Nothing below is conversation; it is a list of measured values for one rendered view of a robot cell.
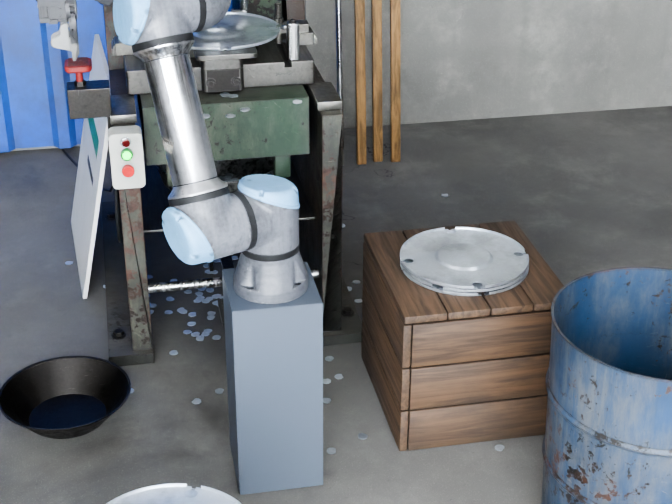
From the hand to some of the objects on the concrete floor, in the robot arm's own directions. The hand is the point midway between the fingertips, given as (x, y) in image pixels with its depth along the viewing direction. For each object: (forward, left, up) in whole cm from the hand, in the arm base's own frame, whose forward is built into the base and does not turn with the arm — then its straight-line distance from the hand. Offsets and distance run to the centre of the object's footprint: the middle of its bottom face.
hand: (77, 54), depth 267 cm
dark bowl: (-28, +10, -78) cm, 83 cm away
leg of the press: (+37, -6, -78) cm, 86 cm away
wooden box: (-36, -82, -78) cm, 118 cm away
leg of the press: (+37, -60, -78) cm, 105 cm away
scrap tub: (-87, -105, -78) cm, 157 cm away
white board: (+52, 0, -78) cm, 94 cm away
